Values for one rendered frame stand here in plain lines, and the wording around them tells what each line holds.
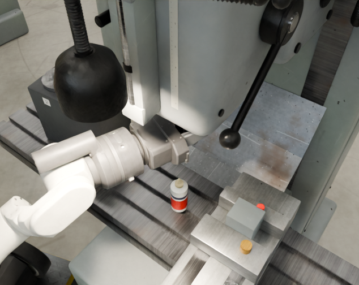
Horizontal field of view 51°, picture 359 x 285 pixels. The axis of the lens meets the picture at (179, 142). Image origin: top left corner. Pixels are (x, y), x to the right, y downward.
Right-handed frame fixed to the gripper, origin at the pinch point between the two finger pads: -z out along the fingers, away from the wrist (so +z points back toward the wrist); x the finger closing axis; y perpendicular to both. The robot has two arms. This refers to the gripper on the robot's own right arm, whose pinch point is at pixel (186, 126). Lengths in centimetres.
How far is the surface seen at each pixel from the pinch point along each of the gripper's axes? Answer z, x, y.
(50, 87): 16.1, 36.0, 9.5
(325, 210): -82, 3, 101
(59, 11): -45, 284, 122
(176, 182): 0.7, 2.3, 19.7
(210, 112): 3.9, -11.7, -14.9
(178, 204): 1.3, 0.5, 25.9
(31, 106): 20, 56, 30
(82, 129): 12.9, 26.8, 17.4
